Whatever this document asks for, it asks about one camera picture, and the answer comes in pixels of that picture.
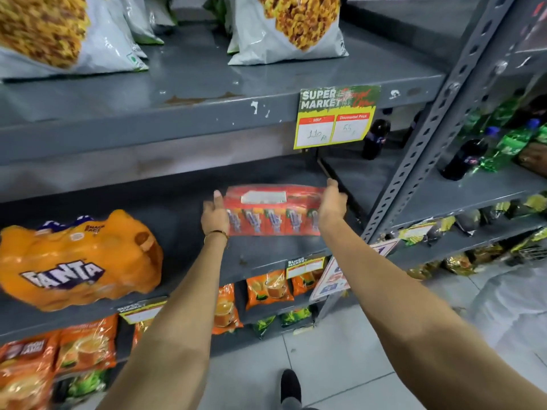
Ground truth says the person's right hand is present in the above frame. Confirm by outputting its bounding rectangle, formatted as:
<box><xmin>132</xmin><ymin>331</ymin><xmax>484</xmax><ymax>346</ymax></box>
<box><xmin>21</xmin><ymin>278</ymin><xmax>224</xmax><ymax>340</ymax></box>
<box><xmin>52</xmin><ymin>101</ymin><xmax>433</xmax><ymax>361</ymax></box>
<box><xmin>318</xmin><ymin>178</ymin><xmax>349</xmax><ymax>229</ymax></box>

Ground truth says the person's left hand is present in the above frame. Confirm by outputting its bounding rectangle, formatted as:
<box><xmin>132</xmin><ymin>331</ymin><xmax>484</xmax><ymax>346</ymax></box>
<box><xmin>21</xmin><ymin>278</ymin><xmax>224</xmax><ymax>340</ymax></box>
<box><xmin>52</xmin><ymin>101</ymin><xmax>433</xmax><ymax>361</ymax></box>
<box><xmin>201</xmin><ymin>190</ymin><xmax>231</xmax><ymax>236</ymax></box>

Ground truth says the red multi-pack of small cartons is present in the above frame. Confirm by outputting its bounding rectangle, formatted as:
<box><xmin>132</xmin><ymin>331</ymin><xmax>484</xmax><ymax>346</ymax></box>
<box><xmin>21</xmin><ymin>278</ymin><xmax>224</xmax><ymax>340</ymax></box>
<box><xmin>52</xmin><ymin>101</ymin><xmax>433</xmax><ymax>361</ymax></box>
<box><xmin>223</xmin><ymin>185</ymin><xmax>328</xmax><ymax>236</ymax></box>

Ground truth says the person's left forearm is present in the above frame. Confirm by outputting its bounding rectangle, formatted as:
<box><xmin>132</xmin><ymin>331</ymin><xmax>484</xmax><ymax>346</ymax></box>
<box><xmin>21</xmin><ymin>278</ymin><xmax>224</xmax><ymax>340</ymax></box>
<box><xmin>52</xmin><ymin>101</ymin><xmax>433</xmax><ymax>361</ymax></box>
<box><xmin>97</xmin><ymin>231</ymin><xmax>230</xmax><ymax>410</ymax></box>

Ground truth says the person's right forearm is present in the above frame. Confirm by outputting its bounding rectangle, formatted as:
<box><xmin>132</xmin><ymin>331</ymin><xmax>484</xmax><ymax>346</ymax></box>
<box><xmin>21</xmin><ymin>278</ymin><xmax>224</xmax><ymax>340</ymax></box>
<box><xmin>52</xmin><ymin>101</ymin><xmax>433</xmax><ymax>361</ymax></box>
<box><xmin>318</xmin><ymin>220</ymin><xmax>547</xmax><ymax>410</ymax></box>

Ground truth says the dark soda bottle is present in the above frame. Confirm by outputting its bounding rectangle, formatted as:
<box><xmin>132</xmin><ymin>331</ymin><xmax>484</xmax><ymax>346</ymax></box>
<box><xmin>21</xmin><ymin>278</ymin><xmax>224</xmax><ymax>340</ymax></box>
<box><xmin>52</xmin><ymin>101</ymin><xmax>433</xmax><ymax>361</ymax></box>
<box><xmin>442</xmin><ymin>126</ymin><xmax>501</xmax><ymax>181</ymax></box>
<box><xmin>362</xmin><ymin>119</ymin><xmax>391</xmax><ymax>161</ymax></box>

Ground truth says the yellow green price tag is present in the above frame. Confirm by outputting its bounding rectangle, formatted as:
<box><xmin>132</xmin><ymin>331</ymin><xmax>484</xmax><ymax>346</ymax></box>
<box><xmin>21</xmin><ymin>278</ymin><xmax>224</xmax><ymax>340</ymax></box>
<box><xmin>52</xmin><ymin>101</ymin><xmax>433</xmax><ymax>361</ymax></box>
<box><xmin>293</xmin><ymin>85</ymin><xmax>382</xmax><ymax>150</ymax></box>

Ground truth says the small yellow shelf label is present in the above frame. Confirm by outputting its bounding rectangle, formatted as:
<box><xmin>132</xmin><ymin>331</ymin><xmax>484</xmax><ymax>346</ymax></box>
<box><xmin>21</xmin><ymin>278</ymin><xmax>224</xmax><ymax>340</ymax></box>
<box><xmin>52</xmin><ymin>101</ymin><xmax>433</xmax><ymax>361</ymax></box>
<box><xmin>286</xmin><ymin>256</ymin><xmax>326</xmax><ymax>280</ymax></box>
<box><xmin>118</xmin><ymin>299</ymin><xmax>168</xmax><ymax>324</ymax></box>

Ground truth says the white red offer sign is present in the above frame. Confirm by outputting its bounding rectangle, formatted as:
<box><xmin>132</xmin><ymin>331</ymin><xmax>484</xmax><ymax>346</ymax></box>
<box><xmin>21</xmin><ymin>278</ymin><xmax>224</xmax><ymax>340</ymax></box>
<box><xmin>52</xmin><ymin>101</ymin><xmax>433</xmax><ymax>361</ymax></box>
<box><xmin>309</xmin><ymin>238</ymin><xmax>401</xmax><ymax>302</ymax></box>

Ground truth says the grey metal shelf unit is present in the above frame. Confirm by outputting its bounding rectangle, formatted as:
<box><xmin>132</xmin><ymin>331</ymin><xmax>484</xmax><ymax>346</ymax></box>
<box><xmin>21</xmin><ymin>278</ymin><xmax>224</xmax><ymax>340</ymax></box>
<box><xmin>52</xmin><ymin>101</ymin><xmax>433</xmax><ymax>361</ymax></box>
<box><xmin>321</xmin><ymin>0</ymin><xmax>547</xmax><ymax>271</ymax></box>
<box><xmin>0</xmin><ymin>0</ymin><xmax>535</xmax><ymax>410</ymax></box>

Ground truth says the green drink packet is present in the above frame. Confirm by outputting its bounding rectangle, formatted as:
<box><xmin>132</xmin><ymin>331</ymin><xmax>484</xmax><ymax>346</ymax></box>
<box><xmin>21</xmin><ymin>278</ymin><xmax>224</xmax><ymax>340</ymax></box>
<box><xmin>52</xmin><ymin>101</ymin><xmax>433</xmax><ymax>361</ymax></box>
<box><xmin>53</xmin><ymin>369</ymin><xmax>110</xmax><ymax>405</ymax></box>
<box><xmin>252</xmin><ymin>315</ymin><xmax>277</xmax><ymax>340</ymax></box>
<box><xmin>280</xmin><ymin>307</ymin><xmax>313</xmax><ymax>329</ymax></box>

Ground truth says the row of gold green packets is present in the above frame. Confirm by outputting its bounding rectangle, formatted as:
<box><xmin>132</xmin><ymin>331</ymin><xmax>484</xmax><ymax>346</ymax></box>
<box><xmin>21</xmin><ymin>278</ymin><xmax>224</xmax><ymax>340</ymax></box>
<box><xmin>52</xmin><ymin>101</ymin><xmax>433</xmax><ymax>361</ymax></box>
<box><xmin>397</xmin><ymin>194</ymin><xmax>547</xmax><ymax>281</ymax></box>

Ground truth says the orange soda bottle multi-pack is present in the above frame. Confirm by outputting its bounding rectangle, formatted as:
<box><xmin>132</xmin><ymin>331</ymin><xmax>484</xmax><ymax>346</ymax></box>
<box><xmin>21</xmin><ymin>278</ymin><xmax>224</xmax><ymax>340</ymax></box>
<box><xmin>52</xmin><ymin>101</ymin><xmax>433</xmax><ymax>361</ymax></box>
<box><xmin>0</xmin><ymin>209</ymin><xmax>164</xmax><ymax>312</ymax></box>

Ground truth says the large white snack bag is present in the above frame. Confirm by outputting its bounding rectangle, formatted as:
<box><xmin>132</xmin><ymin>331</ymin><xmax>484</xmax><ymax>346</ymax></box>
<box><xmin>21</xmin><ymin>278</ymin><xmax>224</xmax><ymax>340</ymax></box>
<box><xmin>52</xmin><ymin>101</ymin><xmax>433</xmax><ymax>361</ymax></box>
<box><xmin>227</xmin><ymin>0</ymin><xmax>349</xmax><ymax>66</ymax></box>
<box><xmin>0</xmin><ymin>0</ymin><xmax>149</xmax><ymax>80</ymax></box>

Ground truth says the green soda bottle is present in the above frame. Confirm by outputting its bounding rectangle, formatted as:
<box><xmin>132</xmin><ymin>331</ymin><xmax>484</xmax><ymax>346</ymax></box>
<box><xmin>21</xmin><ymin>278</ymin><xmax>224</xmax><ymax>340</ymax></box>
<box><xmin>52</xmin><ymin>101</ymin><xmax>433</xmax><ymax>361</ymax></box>
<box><xmin>480</xmin><ymin>119</ymin><xmax>542</xmax><ymax>173</ymax></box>
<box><xmin>486</xmin><ymin>95</ymin><xmax>525</xmax><ymax>129</ymax></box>

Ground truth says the white snack bag green trim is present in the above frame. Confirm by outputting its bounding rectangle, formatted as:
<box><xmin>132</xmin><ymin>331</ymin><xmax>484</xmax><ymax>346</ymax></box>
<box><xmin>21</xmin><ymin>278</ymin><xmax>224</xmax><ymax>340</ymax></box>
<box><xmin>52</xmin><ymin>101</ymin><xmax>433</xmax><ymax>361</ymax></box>
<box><xmin>106</xmin><ymin>0</ymin><xmax>148</xmax><ymax>60</ymax></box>
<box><xmin>145</xmin><ymin>0</ymin><xmax>177</xmax><ymax>31</ymax></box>
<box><xmin>121</xmin><ymin>0</ymin><xmax>165</xmax><ymax>46</ymax></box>

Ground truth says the row of orange drink packets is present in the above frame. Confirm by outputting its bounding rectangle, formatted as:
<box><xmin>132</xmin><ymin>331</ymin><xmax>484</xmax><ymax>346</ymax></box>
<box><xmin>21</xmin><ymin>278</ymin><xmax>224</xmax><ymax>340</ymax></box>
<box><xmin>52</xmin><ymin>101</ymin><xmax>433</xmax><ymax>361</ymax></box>
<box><xmin>0</xmin><ymin>269</ymin><xmax>326</xmax><ymax>410</ymax></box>

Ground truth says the person's black shoe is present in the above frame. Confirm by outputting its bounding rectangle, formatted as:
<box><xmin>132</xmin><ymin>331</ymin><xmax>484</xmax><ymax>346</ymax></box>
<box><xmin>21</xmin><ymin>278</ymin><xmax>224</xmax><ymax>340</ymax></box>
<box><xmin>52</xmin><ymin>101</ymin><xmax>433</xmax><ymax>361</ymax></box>
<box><xmin>280</xmin><ymin>369</ymin><xmax>302</xmax><ymax>406</ymax></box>

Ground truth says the brown packet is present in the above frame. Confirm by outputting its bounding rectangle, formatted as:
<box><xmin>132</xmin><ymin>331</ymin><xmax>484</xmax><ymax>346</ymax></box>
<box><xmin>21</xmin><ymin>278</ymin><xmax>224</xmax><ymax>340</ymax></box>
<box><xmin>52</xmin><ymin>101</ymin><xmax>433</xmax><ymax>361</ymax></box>
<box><xmin>516</xmin><ymin>142</ymin><xmax>547</xmax><ymax>178</ymax></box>

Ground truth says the white plastic sack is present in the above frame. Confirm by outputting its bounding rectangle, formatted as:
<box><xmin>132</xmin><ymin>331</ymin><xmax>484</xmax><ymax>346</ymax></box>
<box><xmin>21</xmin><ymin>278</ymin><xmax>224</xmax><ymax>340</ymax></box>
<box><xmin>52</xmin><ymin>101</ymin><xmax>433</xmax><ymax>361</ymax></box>
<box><xmin>465</xmin><ymin>265</ymin><xmax>547</xmax><ymax>377</ymax></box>

